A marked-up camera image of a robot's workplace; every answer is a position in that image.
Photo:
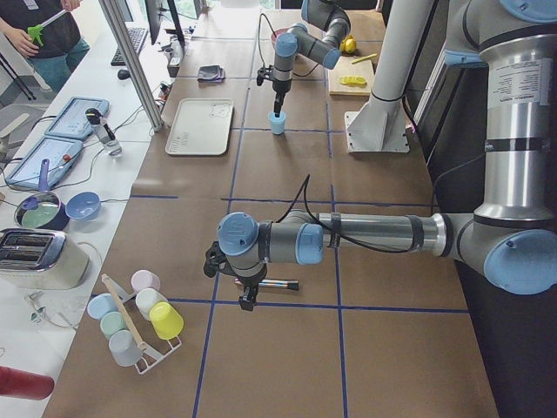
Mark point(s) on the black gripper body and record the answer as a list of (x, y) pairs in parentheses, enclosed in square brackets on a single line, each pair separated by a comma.
[(279, 90), (250, 281)]

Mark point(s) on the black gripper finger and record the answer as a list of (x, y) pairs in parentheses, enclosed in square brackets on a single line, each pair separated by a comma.
[(278, 103), (248, 299)]

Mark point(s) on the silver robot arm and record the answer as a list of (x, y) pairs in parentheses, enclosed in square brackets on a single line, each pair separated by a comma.
[(296, 40), (506, 238)]

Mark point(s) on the pink bowl with ice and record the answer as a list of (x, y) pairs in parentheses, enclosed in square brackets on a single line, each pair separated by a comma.
[(275, 34)]

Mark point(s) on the pink cup on rack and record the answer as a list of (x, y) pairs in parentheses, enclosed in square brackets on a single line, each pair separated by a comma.
[(143, 279)]

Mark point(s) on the yellow cup on rack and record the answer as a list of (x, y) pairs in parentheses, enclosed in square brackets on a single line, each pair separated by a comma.
[(166, 320)]

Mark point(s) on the white cup on rack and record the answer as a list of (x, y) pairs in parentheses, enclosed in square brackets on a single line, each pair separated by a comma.
[(146, 299)]

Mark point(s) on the white cup rack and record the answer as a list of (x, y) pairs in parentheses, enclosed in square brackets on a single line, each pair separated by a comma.
[(152, 356)]

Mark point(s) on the green cup on rack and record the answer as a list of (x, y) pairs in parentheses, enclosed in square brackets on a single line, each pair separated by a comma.
[(111, 323)]

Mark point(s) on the light blue cup on rack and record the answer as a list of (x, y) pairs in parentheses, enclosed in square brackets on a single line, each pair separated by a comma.
[(100, 305)]

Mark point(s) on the grey cup on rack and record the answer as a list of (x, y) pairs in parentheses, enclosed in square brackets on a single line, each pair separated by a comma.
[(124, 349)]

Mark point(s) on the wooden cutting board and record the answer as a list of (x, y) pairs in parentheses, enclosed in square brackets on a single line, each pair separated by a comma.
[(345, 68)]

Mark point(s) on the grey purple folded cloth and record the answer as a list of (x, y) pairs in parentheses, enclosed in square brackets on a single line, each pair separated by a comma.
[(211, 74)]

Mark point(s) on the yellow lemon slices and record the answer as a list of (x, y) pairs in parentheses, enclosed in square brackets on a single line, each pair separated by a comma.
[(352, 81)]

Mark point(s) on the yellow lemon upper right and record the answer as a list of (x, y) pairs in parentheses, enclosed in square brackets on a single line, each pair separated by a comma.
[(348, 46)]

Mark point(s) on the cream serving tray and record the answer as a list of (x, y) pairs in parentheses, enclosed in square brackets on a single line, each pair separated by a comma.
[(200, 127)]

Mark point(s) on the yellow plastic knife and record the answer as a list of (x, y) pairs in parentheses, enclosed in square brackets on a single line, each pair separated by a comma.
[(364, 58)]

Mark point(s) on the blue bowl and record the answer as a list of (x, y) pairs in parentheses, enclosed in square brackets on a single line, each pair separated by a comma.
[(83, 206)]

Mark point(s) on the black monitor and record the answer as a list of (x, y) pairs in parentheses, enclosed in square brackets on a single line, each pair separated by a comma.
[(155, 10)]

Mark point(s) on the black computer mouse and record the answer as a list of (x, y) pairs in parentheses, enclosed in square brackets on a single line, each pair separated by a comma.
[(123, 74)]

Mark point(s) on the clear water bottle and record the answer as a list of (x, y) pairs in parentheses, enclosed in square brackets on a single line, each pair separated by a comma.
[(103, 132)]

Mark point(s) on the blue pot with lid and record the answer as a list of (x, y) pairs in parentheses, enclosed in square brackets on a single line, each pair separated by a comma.
[(43, 209)]

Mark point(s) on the lower teach pendant tablet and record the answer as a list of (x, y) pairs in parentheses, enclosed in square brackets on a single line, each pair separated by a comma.
[(62, 154)]

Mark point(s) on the teach pendant tablet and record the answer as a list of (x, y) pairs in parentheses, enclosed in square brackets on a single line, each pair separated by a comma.
[(71, 121), (62, 154)]

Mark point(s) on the upper teach pendant tablet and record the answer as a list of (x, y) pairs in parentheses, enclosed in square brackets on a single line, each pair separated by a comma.
[(71, 121)]

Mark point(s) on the person in dark shirt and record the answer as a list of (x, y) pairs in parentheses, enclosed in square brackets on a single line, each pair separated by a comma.
[(46, 34)]

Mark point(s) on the red bottle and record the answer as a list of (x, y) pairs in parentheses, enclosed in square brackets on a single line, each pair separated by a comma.
[(22, 384)]

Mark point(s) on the steel muddler black handle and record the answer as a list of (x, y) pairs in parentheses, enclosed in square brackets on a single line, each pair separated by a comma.
[(280, 284)]

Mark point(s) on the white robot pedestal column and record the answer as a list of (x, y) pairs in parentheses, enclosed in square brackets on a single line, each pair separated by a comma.
[(380, 125)]

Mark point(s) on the aluminium frame post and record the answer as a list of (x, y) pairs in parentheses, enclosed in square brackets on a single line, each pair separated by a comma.
[(116, 22)]

